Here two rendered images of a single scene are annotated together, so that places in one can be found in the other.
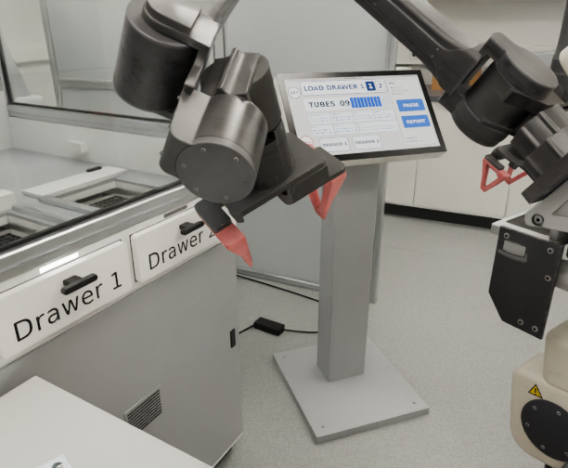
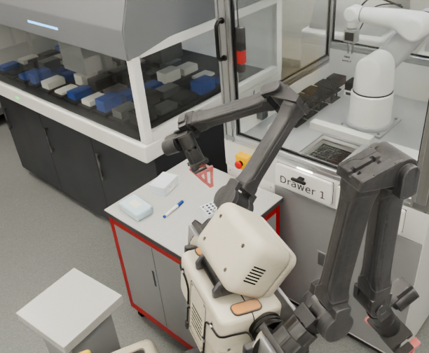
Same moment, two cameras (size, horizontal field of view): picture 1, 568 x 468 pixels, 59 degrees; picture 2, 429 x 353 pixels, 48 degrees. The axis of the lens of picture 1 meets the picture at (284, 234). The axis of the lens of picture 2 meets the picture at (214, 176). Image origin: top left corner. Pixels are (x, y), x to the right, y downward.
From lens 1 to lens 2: 183 cm
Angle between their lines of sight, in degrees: 89
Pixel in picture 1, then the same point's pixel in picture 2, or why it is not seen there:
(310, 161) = (193, 164)
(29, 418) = (259, 200)
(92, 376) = (307, 220)
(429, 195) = not seen: outside the picture
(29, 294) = (287, 171)
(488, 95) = not seen: hidden behind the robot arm
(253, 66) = (181, 136)
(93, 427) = not seen: hidden behind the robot
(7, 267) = (287, 158)
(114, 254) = (324, 185)
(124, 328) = (327, 218)
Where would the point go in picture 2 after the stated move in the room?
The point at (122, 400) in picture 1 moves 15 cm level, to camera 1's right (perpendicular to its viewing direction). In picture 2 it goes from (318, 244) to (317, 267)
